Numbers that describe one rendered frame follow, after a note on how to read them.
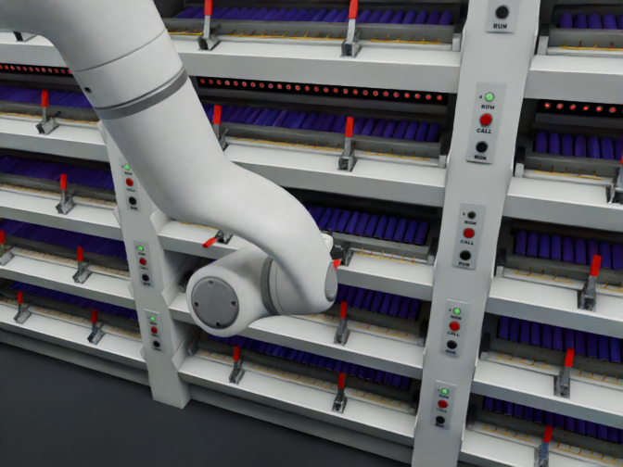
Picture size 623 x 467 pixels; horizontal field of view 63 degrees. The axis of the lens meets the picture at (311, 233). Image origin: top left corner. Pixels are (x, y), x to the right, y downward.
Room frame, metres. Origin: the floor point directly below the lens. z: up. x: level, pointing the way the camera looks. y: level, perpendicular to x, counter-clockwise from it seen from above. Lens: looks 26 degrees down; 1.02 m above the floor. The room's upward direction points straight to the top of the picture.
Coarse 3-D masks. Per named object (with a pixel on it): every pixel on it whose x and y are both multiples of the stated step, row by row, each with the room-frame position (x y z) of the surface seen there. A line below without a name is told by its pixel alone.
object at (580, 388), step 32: (512, 320) 0.87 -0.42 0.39; (480, 352) 0.82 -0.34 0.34; (512, 352) 0.80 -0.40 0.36; (544, 352) 0.79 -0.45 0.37; (576, 352) 0.79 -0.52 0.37; (608, 352) 0.78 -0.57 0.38; (480, 384) 0.76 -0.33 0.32; (512, 384) 0.75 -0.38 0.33; (544, 384) 0.74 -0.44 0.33; (576, 384) 0.74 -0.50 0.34; (608, 384) 0.73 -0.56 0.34; (576, 416) 0.71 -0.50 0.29; (608, 416) 0.68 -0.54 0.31
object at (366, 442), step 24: (0, 336) 1.29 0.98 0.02; (24, 336) 1.25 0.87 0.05; (72, 360) 1.19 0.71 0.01; (96, 360) 1.16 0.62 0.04; (144, 384) 1.10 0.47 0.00; (192, 384) 1.05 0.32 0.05; (240, 408) 0.99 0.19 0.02; (264, 408) 0.97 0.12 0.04; (312, 432) 0.92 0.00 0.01; (336, 432) 0.90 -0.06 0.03; (360, 432) 0.89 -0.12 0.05; (384, 456) 0.86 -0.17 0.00; (408, 456) 0.84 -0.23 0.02
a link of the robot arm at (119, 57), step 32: (0, 0) 0.42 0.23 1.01; (32, 0) 0.41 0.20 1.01; (64, 0) 0.42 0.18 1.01; (96, 0) 0.42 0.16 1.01; (128, 0) 0.44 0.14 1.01; (32, 32) 0.44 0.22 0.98; (64, 32) 0.42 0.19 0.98; (96, 32) 0.42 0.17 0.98; (128, 32) 0.43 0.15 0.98; (160, 32) 0.46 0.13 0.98; (96, 64) 0.43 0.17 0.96; (128, 64) 0.43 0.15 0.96; (160, 64) 0.45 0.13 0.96; (96, 96) 0.44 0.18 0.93; (128, 96) 0.43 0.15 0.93
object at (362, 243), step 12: (336, 240) 0.91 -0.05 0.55; (348, 240) 0.90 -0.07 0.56; (360, 240) 0.90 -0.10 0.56; (372, 240) 0.90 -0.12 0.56; (384, 240) 0.89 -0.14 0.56; (372, 252) 0.88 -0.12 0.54; (384, 252) 0.88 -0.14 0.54; (396, 252) 0.87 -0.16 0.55; (408, 252) 0.86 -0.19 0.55; (420, 252) 0.85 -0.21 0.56
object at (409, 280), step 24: (168, 216) 1.05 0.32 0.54; (168, 240) 1.00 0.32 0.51; (192, 240) 0.98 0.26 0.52; (216, 240) 0.97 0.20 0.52; (240, 240) 0.97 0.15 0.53; (432, 240) 0.88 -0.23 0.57; (360, 264) 0.87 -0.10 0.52; (384, 264) 0.86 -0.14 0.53; (408, 264) 0.85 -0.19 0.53; (432, 264) 0.84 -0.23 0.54; (384, 288) 0.84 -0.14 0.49; (408, 288) 0.82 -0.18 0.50; (432, 288) 0.80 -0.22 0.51
